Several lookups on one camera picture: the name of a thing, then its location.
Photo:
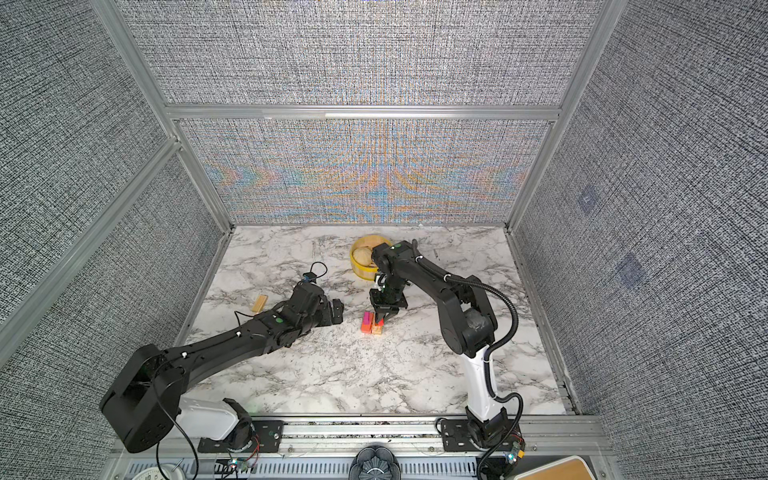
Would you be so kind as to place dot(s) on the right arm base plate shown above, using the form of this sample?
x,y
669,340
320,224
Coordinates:
x,y
464,435

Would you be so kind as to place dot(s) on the wooden board corner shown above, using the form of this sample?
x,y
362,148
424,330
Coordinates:
x,y
569,468

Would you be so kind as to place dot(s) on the orange wood block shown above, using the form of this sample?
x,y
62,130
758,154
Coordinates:
x,y
367,322

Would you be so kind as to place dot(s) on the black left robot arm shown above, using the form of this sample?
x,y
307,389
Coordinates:
x,y
144,403

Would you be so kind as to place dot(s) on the black round knob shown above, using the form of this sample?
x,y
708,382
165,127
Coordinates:
x,y
375,463

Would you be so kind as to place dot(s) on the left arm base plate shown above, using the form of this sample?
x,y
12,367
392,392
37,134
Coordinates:
x,y
263,436

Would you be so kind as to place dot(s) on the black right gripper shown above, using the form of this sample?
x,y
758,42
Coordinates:
x,y
381,308

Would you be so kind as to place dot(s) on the white clock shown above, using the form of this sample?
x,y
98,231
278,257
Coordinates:
x,y
162,472

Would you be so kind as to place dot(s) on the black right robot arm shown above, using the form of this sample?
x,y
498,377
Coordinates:
x,y
475,320

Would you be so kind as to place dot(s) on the left steamed bun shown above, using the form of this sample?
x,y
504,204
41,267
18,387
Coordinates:
x,y
363,256

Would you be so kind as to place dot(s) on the long natural wood block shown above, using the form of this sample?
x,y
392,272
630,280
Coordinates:
x,y
259,304

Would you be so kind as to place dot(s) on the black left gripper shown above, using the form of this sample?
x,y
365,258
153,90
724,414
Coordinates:
x,y
329,316

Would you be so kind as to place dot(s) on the aluminium front rail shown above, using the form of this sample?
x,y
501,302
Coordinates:
x,y
411,435

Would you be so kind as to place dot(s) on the yellow bamboo steamer basket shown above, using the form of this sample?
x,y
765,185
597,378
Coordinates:
x,y
371,241

